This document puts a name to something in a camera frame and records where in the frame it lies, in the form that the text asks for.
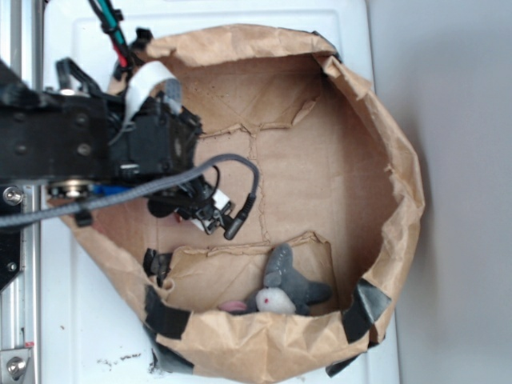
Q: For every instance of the black mounting bracket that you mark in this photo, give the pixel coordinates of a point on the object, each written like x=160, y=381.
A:
x=11, y=240

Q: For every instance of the grey plush bunny toy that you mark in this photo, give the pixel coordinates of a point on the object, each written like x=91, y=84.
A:
x=285, y=290

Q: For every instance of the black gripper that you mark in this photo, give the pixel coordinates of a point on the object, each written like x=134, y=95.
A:
x=159, y=143

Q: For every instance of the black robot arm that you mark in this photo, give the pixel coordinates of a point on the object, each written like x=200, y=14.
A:
x=93, y=149

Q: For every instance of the white plastic tray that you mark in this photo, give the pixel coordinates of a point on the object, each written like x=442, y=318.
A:
x=88, y=333

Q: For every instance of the aluminium frame rail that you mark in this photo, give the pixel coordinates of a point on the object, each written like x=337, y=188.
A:
x=21, y=49

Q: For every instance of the silver corner bracket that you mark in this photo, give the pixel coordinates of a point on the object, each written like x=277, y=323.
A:
x=17, y=366

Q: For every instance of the brown paper bag bin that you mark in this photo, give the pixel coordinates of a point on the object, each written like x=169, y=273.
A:
x=339, y=182

